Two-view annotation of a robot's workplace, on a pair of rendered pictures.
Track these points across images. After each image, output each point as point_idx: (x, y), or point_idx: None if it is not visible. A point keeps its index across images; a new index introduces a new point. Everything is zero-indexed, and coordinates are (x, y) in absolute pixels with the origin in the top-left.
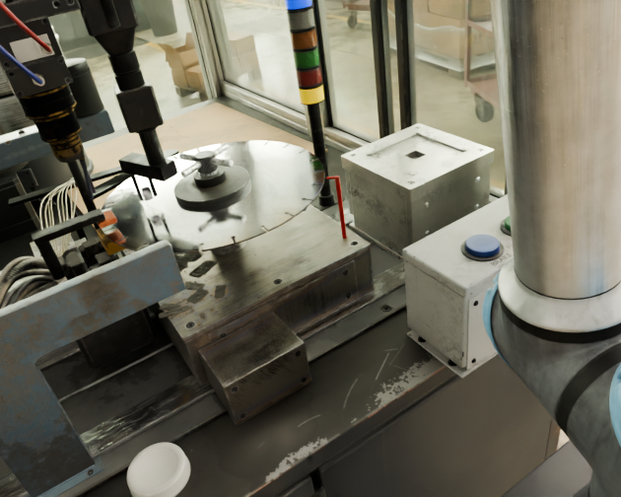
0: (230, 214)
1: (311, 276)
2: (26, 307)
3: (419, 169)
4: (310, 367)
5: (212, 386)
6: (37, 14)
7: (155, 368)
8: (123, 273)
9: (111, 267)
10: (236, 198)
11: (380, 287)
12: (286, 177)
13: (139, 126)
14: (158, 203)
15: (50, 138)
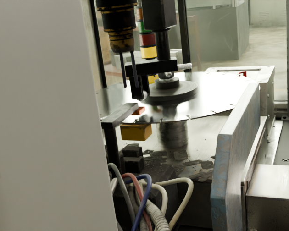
0: (214, 94)
1: (260, 136)
2: (240, 119)
3: (250, 78)
4: None
5: (255, 227)
6: None
7: None
8: (253, 101)
9: (250, 95)
10: (199, 90)
11: (268, 152)
12: (210, 79)
13: (169, 24)
14: (143, 105)
15: (126, 26)
